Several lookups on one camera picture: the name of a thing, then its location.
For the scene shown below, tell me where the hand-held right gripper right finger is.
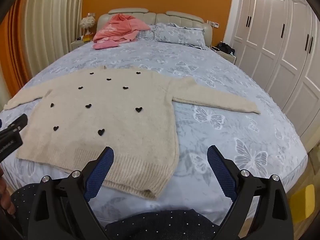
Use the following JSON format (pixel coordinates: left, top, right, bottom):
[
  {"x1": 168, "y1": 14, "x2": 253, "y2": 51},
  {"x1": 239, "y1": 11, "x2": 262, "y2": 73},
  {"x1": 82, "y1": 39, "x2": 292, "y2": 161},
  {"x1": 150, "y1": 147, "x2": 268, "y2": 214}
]
[{"x1": 207, "y1": 145, "x2": 294, "y2": 240}]

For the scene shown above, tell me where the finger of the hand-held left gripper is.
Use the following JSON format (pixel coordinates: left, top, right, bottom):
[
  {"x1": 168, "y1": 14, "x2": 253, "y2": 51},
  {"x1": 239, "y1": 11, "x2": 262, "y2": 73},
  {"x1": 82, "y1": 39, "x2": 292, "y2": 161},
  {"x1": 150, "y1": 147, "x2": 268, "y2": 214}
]
[{"x1": 0, "y1": 114, "x2": 28, "y2": 137}]

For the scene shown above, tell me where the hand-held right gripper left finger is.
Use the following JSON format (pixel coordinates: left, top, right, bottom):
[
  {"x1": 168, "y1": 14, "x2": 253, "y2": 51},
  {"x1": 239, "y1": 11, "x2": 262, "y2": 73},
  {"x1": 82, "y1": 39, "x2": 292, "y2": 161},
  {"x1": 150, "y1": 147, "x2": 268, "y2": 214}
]
[{"x1": 27, "y1": 146, "x2": 115, "y2": 240}]

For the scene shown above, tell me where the cream sweater with black hearts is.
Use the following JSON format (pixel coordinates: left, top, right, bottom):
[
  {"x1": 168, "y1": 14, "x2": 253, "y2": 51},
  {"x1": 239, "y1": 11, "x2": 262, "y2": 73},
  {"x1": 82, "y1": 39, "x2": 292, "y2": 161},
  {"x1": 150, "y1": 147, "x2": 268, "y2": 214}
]
[{"x1": 3, "y1": 66, "x2": 261, "y2": 200}]

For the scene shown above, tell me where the person's left hand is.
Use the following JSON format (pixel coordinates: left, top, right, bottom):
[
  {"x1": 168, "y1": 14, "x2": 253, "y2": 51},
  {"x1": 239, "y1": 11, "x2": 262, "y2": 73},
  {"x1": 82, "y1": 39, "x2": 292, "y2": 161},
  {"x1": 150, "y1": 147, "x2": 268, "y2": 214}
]
[{"x1": 0, "y1": 170, "x2": 16, "y2": 215}]

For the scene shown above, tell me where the grey butterfly print bedsheet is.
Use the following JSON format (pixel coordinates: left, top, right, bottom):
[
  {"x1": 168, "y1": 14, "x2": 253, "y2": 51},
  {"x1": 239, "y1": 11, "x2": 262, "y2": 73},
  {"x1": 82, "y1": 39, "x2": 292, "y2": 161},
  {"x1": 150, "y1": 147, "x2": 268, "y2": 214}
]
[{"x1": 0, "y1": 21, "x2": 308, "y2": 222}]

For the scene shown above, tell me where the yellow object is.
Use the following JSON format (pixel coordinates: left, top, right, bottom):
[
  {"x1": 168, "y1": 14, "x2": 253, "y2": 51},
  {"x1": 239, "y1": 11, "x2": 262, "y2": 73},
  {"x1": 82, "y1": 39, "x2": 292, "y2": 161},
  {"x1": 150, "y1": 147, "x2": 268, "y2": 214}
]
[{"x1": 289, "y1": 184, "x2": 316, "y2": 225}]

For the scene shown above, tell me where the orange curtain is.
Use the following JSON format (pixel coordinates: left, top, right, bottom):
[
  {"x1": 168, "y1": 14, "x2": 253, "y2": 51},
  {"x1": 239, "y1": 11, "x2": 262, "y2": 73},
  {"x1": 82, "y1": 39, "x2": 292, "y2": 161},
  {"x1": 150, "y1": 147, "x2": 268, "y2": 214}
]
[{"x1": 0, "y1": 0, "x2": 34, "y2": 90}]

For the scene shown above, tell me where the cream curtain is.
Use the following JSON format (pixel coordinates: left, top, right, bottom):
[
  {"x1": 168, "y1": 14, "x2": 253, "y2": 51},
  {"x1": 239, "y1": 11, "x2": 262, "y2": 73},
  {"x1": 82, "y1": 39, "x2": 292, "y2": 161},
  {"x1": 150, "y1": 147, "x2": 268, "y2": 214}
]
[{"x1": 0, "y1": 0, "x2": 87, "y2": 103}]

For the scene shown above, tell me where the white nightstand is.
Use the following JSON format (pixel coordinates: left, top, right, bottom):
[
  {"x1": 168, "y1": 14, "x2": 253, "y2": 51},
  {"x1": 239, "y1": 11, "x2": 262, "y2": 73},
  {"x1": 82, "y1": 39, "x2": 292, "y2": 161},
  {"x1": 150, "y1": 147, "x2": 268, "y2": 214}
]
[{"x1": 210, "y1": 45, "x2": 237, "y2": 65}]

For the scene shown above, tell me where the light pink folded cloth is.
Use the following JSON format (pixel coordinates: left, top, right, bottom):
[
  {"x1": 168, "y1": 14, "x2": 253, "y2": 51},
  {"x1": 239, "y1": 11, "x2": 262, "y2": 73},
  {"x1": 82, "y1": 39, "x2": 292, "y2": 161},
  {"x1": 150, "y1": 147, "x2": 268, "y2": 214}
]
[{"x1": 93, "y1": 41, "x2": 120, "y2": 50}]

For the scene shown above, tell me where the black bag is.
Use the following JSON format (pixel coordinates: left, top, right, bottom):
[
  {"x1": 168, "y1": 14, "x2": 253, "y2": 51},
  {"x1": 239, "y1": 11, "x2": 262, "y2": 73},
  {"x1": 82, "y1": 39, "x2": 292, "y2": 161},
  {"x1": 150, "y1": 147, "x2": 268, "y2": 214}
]
[{"x1": 217, "y1": 42, "x2": 235, "y2": 54}]

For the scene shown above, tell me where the pink garment pile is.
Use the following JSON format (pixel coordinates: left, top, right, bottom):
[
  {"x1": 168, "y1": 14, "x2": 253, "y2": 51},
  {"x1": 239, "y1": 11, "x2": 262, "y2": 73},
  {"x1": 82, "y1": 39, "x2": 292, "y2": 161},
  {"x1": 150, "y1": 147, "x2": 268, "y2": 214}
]
[{"x1": 93, "y1": 14, "x2": 150, "y2": 44}]

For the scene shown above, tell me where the grey floral pillow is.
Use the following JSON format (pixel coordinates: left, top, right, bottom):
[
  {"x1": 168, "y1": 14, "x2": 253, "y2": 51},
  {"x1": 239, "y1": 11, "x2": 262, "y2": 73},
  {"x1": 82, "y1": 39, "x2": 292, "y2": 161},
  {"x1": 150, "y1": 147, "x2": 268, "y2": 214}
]
[
  {"x1": 153, "y1": 23, "x2": 207, "y2": 50},
  {"x1": 137, "y1": 29, "x2": 157, "y2": 41}
]

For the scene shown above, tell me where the white panelled wardrobe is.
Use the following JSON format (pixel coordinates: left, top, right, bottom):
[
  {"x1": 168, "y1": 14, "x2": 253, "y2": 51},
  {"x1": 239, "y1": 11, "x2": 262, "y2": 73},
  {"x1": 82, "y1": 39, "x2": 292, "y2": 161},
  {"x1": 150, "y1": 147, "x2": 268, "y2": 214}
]
[{"x1": 223, "y1": 0, "x2": 320, "y2": 153}]

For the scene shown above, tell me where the beige padded headboard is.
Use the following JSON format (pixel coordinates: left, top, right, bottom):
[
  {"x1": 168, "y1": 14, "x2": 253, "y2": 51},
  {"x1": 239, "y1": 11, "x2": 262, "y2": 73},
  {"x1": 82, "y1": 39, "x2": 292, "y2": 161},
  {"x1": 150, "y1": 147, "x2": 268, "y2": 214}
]
[{"x1": 96, "y1": 8, "x2": 213, "y2": 48}]

